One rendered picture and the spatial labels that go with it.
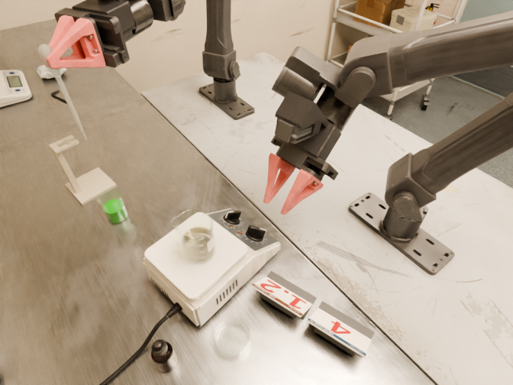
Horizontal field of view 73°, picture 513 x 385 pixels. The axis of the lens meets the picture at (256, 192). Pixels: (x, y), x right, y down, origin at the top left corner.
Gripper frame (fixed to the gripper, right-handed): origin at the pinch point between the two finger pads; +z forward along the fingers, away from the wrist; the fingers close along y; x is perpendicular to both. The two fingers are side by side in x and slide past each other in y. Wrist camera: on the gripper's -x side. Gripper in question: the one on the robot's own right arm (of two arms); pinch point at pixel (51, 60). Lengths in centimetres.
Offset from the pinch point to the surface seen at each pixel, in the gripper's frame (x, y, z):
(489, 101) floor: 128, 116, -260
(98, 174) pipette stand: 31.7, -11.6, -6.7
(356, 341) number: 30, 49, 8
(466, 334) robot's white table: 32, 65, -1
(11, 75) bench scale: 30, -65, -30
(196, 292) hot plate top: 23.2, 26.5, 12.6
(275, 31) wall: 70, -37, -184
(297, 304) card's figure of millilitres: 29.6, 39.5, 5.6
